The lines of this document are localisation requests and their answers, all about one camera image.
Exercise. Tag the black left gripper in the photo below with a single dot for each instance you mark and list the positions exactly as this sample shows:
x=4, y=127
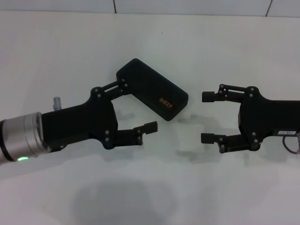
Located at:
x=77, y=122

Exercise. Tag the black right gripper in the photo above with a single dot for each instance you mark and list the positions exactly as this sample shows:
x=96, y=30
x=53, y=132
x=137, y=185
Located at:
x=269, y=117

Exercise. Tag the black glasses case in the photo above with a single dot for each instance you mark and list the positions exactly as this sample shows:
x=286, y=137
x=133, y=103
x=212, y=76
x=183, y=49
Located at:
x=152, y=89

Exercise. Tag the silver plug on left gripper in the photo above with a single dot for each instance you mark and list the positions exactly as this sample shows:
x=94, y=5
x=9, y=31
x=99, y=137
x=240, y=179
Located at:
x=57, y=102

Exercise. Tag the white label sticker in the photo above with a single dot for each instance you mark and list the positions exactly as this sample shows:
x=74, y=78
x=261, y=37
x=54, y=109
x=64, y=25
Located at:
x=287, y=132

